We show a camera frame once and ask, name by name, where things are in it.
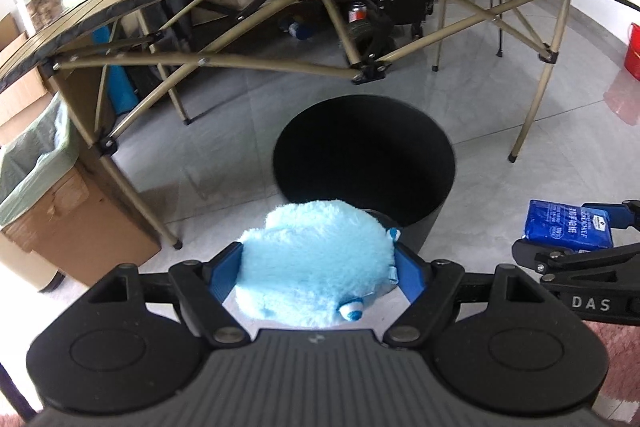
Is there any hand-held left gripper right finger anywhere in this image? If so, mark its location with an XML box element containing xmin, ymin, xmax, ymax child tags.
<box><xmin>381</xmin><ymin>242</ymin><xmax>547</xmax><ymax>349</ymax></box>

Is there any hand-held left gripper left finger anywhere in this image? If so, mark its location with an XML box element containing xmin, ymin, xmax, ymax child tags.
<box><xmin>87</xmin><ymin>241</ymin><xmax>252</xmax><ymax>349</ymax></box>

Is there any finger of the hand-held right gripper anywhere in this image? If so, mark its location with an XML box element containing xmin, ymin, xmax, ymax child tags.
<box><xmin>511</xmin><ymin>240</ymin><xmax>640</xmax><ymax>324</ymax></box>
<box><xmin>581</xmin><ymin>198</ymin><xmax>640</xmax><ymax>231</ymax></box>

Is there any blue tissue packet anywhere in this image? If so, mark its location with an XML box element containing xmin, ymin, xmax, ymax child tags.
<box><xmin>521</xmin><ymin>199</ymin><xmax>616</xmax><ymax>255</ymax></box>

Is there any light blue plush toy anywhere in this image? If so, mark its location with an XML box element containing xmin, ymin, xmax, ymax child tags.
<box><xmin>234</xmin><ymin>200</ymin><xmax>403</xmax><ymax>328</ymax></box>

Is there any black round trash bin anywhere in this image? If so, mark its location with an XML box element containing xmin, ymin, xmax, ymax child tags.
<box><xmin>272</xmin><ymin>94</ymin><xmax>458</xmax><ymax>258</ymax></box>

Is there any pink rug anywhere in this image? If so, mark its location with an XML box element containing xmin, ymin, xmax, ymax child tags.
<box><xmin>575</xmin><ymin>321</ymin><xmax>640</xmax><ymax>427</ymax></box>

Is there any brown cardboard box with liner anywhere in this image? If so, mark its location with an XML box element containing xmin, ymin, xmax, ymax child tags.
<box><xmin>0</xmin><ymin>97</ymin><xmax>162</xmax><ymax>294</ymax></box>

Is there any red bucket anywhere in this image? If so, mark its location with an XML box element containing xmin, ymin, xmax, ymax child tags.
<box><xmin>621</xmin><ymin>21</ymin><xmax>640</xmax><ymax>84</ymax></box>

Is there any blue rolled mat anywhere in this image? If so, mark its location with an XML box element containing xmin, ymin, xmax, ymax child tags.
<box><xmin>91</xmin><ymin>26</ymin><xmax>137</xmax><ymax>114</ymax></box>

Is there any green plastic bag liner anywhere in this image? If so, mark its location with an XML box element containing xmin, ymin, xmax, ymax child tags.
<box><xmin>0</xmin><ymin>98</ymin><xmax>82</xmax><ymax>228</ymax></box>

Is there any black rubber wheel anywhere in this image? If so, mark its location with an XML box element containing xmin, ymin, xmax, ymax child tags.
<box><xmin>349</xmin><ymin>18</ymin><xmax>397</xmax><ymax>60</ymax></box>

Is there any clear jar of brown snacks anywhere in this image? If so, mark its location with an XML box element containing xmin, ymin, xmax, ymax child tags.
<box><xmin>19</xmin><ymin>0</ymin><xmax>64</xmax><ymax>34</ymax></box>

